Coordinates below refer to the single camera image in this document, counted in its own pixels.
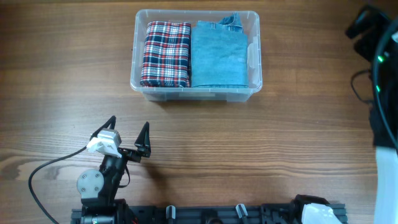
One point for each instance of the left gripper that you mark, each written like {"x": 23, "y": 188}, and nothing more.
{"x": 142, "y": 143}

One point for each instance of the red plaid cloth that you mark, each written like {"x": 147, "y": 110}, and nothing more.
{"x": 166, "y": 56}

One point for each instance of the clear plastic storage bin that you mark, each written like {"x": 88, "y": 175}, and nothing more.
{"x": 252, "y": 28}

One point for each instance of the blue denim jeans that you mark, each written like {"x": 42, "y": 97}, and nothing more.
{"x": 219, "y": 53}

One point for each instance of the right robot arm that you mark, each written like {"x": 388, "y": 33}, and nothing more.
{"x": 383, "y": 121}

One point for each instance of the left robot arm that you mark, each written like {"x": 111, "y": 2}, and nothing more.
{"x": 98, "y": 188}

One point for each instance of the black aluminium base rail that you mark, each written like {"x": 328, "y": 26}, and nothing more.
{"x": 264, "y": 214}

